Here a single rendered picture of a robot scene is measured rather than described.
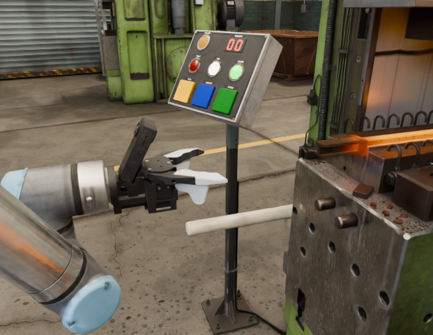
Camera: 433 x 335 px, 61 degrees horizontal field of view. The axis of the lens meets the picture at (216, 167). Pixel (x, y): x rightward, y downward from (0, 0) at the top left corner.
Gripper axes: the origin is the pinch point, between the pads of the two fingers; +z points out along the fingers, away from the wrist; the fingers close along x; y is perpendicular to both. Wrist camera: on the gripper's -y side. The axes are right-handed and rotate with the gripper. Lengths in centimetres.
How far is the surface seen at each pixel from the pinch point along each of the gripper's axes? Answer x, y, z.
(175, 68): -474, 52, 91
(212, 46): -61, -15, 19
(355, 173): -0.1, 7.2, 32.9
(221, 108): -43.1, 1.1, 15.7
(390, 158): 7.4, 0.9, 34.4
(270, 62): -43, -12, 31
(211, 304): -65, 99, 19
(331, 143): 1.2, -1.2, 24.7
